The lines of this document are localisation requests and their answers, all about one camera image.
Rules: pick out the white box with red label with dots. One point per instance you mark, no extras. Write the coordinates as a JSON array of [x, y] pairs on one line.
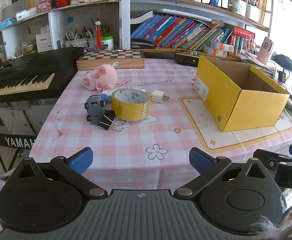
[[44, 42]]

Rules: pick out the pink plush pig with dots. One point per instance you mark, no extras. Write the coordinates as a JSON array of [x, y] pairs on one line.
[[105, 76]]

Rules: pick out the brass bowl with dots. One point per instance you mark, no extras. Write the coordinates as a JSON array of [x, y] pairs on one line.
[[28, 50]]

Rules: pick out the yellow tape roll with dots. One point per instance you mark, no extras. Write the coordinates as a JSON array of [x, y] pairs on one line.
[[126, 111]]

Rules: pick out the black cap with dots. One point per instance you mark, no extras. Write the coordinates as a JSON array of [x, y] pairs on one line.
[[286, 62]]

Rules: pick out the black electronic keyboard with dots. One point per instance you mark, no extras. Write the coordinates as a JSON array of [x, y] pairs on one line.
[[23, 65]]

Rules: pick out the red thick dictionary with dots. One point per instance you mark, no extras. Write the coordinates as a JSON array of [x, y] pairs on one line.
[[243, 32]]

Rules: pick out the white charger plug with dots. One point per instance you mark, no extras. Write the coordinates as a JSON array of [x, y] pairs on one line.
[[157, 96]]

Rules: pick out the clear pen cup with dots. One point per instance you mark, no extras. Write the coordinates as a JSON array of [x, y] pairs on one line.
[[239, 8]]

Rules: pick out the white wooden bookshelf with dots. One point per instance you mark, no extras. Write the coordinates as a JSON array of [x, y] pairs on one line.
[[126, 17]]

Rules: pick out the thick white-paged book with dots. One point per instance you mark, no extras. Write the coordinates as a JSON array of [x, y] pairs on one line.
[[141, 17]]

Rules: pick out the pink gift box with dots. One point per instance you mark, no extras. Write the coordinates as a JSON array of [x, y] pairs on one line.
[[44, 6]]

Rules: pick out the blue wet wipes pack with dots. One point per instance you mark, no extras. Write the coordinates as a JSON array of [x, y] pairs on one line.
[[5, 24]]

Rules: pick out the grey toy car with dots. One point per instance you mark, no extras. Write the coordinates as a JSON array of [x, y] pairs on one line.
[[94, 107]]

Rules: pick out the red tassel ornament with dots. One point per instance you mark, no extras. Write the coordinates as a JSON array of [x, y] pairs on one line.
[[99, 35]]

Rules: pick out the black binder clip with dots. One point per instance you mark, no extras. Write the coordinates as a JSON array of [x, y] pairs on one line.
[[104, 121]]

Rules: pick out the pink cylindrical container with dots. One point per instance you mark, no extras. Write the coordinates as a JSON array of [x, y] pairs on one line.
[[266, 50]]

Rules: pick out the row of large picture books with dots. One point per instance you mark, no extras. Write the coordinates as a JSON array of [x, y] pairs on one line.
[[176, 30]]

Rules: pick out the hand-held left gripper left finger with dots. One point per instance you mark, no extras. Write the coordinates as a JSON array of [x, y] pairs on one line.
[[82, 160]]

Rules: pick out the pink checkered desktop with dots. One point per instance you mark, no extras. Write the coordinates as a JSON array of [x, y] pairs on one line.
[[141, 135]]

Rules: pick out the white pen holder with pens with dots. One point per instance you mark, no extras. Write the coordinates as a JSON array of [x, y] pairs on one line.
[[75, 42]]

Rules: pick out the black keyboard stand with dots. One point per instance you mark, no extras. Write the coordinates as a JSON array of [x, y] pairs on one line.
[[18, 141]]

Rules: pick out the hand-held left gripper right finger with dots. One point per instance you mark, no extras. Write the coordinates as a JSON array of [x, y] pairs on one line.
[[201, 160]]

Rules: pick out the black power adapter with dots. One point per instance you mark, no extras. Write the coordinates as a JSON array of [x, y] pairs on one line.
[[282, 77]]

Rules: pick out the black stapler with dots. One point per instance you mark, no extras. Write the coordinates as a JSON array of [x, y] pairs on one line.
[[142, 43]]

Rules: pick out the white pen cup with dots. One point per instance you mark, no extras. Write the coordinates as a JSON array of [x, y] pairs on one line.
[[253, 12]]

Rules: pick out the stack of papers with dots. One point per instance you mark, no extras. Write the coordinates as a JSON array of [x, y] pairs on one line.
[[253, 60]]

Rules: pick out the yellow cardboard box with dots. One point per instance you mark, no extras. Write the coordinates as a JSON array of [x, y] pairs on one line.
[[258, 110]]

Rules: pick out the dark brown wooden box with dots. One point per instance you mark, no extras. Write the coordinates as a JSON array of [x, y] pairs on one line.
[[186, 60]]

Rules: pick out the wooden chess board box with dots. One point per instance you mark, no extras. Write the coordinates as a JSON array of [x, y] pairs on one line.
[[110, 55]]

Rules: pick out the white green jar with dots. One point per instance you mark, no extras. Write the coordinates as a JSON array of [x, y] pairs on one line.
[[107, 43]]

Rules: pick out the orange white carton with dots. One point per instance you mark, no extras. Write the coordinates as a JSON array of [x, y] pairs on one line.
[[214, 52], [223, 46]]

